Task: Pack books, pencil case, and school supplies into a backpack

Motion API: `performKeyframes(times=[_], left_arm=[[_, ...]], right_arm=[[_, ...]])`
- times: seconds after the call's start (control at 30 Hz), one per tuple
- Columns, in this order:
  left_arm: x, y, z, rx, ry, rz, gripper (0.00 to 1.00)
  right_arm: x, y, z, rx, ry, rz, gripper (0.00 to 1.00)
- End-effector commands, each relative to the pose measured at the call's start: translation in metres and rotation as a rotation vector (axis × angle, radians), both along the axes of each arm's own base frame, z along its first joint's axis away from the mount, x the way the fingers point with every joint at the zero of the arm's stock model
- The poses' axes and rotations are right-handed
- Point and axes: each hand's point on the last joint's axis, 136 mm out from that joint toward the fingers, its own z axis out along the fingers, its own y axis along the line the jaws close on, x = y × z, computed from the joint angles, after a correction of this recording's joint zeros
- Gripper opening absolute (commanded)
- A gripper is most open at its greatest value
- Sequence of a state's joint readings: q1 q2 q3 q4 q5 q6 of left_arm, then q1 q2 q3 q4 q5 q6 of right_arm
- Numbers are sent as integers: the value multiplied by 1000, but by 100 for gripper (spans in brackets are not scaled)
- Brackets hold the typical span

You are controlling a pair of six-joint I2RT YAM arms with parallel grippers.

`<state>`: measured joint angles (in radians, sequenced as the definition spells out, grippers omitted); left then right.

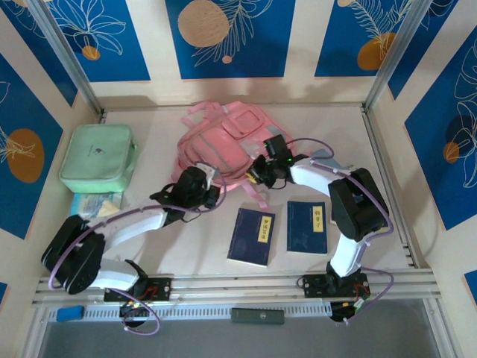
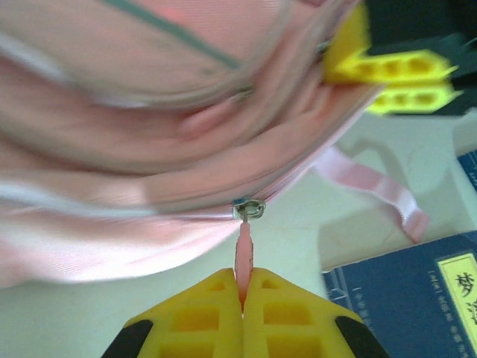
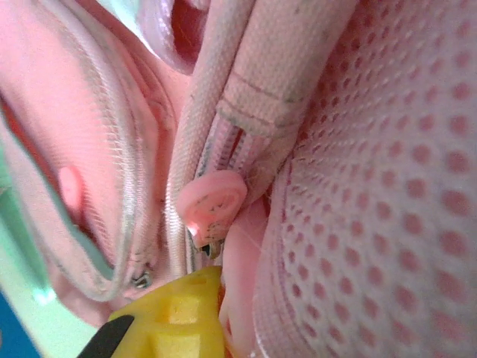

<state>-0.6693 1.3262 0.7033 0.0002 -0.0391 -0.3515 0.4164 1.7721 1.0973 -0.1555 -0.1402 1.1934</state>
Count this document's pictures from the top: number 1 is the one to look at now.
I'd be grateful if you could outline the aluminium corner post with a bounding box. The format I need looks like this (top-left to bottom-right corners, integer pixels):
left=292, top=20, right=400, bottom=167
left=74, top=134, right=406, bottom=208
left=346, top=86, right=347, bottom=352
left=26, top=0, right=104, bottom=115
left=362, top=0, right=436, bottom=111

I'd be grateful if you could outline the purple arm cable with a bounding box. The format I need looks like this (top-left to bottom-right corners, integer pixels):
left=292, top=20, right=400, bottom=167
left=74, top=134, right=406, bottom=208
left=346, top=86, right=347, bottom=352
left=285, top=136, right=395, bottom=327
left=48, top=166, right=227, bottom=336

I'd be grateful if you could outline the grey-blue pencil case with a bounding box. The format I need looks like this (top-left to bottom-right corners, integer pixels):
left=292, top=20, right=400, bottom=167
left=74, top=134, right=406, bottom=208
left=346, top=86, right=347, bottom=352
left=311, top=148, right=353, bottom=175

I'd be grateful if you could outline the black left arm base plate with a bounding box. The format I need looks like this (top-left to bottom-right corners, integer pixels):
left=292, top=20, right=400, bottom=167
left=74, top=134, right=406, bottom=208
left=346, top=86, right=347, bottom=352
left=103, top=276, right=174, bottom=302

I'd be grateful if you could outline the small circuit board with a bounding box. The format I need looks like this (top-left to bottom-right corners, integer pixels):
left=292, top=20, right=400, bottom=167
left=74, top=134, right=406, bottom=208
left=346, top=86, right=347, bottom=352
left=331, top=300, right=368, bottom=321
left=119, top=301, right=151, bottom=318

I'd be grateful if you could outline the dark blue book yellow label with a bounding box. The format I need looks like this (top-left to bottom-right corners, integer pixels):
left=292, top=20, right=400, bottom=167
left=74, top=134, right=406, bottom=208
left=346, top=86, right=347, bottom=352
left=285, top=200, right=329, bottom=257
left=227, top=207, right=277, bottom=269

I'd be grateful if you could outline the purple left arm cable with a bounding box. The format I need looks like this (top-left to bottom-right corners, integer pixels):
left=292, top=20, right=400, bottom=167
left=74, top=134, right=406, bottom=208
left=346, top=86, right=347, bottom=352
left=48, top=166, right=227, bottom=336

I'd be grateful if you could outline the grey slotted cable duct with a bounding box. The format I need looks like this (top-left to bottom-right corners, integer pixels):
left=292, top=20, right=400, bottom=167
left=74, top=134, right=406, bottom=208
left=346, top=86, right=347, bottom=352
left=48, top=302, right=332, bottom=321

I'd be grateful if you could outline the dark green flat box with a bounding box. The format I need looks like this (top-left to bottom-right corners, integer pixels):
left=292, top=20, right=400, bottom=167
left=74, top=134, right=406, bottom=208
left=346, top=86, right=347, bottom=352
left=230, top=307, right=286, bottom=325

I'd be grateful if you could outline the light blue packet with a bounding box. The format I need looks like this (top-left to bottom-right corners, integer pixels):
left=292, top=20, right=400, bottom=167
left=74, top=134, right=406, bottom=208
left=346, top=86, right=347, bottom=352
left=70, top=192, right=124, bottom=219

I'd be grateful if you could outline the pink backpack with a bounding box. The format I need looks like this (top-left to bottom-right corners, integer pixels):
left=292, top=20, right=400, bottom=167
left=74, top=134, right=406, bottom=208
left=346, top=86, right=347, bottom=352
left=173, top=100, right=296, bottom=210

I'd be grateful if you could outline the aluminium front rail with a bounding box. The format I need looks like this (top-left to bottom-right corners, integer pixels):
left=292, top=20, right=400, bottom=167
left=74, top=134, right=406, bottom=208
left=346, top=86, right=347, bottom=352
left=31, top=270, right=440, bottom=305

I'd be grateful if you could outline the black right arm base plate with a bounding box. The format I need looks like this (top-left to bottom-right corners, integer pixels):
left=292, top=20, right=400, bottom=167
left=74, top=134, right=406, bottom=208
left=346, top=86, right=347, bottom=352
left=302, top=273, right=372, bottom=299

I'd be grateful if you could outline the mint green zip case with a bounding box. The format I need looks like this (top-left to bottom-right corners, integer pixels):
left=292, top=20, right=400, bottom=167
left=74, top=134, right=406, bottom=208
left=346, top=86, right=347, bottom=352
left=58, top=124, right=139, bottom=194

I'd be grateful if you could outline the small blue block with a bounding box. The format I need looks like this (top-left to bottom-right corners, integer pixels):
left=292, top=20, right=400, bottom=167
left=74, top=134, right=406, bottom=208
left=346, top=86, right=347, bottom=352
left=55, top=305, right=85, bottom=322

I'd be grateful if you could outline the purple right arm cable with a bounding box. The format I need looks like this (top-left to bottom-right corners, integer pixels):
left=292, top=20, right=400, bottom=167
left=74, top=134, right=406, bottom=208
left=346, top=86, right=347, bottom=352
left=285, top=136, right=395, bottom=327

